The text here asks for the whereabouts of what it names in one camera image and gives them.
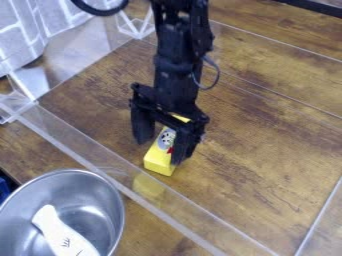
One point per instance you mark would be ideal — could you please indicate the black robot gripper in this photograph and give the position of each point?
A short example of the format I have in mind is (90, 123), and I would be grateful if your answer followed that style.
(169, 103)

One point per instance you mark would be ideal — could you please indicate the yellow butter block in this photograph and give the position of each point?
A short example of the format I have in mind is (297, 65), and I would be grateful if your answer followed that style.
(158, 157)

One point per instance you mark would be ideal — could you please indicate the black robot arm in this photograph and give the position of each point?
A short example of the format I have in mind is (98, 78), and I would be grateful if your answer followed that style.
(184, 31)

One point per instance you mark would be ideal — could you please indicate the clear acrylic barrier panel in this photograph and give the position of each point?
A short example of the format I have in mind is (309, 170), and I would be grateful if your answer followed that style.
(260, 191)

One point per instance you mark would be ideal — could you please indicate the silver metal bowl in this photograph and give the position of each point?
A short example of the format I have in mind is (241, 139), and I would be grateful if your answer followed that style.
(75, 196)

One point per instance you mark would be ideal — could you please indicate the blue object at edge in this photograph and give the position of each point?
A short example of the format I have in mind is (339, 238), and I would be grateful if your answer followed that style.
(5, 190)

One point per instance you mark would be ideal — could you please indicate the grey brick pattern curtain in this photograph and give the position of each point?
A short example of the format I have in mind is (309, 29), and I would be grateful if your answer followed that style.
(30, 22)

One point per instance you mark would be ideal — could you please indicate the white plastic spatula handle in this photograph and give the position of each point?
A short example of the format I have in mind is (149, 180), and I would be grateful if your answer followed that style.
(65, 241)

